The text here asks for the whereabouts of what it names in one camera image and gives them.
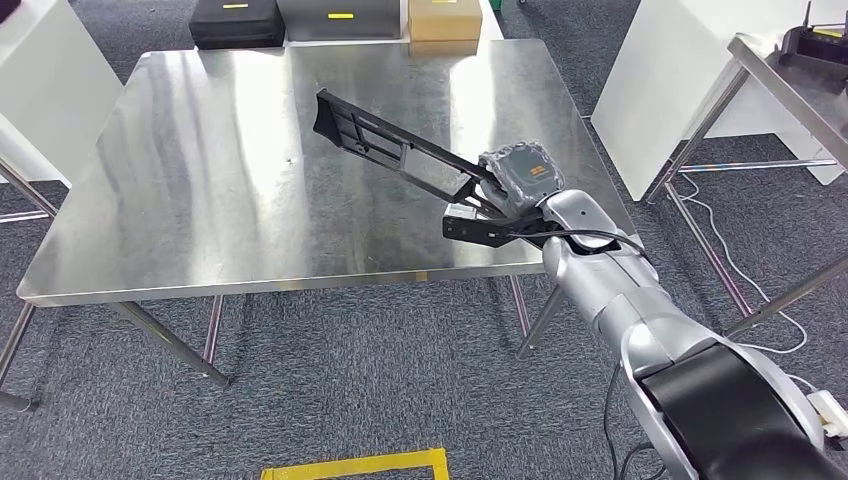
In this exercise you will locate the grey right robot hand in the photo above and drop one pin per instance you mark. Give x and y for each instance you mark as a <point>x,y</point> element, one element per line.
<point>526,175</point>

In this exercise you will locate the long black plastic part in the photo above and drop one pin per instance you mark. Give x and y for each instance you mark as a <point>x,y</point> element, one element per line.
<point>430,172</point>

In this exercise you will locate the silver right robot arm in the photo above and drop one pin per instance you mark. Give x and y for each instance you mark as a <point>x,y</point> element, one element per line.
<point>616,291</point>

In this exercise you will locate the white partition board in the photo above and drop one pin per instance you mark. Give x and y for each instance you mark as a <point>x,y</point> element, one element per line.
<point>60,79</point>
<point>662,79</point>

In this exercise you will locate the brown cardboard box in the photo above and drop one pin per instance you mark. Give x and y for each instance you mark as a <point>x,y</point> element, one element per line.
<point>444,23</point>

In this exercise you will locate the grey box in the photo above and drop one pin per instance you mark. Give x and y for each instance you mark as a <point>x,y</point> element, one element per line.
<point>338,26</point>

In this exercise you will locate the stainless steel table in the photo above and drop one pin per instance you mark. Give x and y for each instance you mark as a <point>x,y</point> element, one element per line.
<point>199,166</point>
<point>815,99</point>
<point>26,189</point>

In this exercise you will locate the black box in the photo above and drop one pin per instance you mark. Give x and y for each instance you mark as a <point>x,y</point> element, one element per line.
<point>235,26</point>

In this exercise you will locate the white power strip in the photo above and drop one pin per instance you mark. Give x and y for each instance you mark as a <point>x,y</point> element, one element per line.
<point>828,411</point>

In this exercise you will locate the small black item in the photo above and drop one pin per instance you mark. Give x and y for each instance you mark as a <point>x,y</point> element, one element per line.
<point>8,8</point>

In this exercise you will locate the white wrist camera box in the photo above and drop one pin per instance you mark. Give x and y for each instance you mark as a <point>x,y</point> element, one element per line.
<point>459,212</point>

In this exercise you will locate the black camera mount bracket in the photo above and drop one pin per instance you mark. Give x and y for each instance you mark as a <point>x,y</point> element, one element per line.
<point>474,232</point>

